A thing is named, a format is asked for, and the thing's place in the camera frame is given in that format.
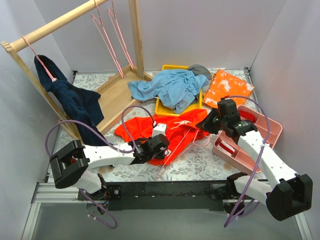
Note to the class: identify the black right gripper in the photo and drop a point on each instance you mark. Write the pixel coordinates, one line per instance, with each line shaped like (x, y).
(208, 121)

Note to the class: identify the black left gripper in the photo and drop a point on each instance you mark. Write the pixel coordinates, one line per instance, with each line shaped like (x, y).
(163, 152)

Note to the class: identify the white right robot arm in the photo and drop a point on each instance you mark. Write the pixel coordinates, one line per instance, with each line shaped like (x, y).
(286, 194)

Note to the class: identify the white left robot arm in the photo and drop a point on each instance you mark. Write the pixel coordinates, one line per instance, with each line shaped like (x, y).
(71, 165)

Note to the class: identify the light blue shorts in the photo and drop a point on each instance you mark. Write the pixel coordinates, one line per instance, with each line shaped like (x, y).
(176, 88)

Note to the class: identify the pink hanger with navy garment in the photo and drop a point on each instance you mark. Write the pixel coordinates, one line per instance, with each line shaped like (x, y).
(53, 79)

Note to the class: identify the red white cloth in organizer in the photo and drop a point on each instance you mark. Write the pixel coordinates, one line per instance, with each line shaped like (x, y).
(226, 148)

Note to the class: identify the orange worn folded cloth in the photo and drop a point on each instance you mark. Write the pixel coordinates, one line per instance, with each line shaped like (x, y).
(225, 84)

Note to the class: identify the yellow plastic tray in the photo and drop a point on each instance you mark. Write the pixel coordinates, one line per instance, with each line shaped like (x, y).
(161, 110)

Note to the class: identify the grey garment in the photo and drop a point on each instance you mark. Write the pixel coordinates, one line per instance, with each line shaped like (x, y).
(198, 69)

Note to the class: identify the wooden clothes rack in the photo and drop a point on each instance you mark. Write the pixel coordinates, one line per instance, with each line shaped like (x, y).
(24, 113)

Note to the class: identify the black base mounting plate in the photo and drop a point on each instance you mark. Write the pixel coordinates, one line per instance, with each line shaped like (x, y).
(209, 195)

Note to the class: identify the navy blue garment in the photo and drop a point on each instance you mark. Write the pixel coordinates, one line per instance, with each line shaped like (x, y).
(79, 104)

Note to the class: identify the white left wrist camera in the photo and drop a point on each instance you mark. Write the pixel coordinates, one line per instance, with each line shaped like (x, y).
(159, 128)

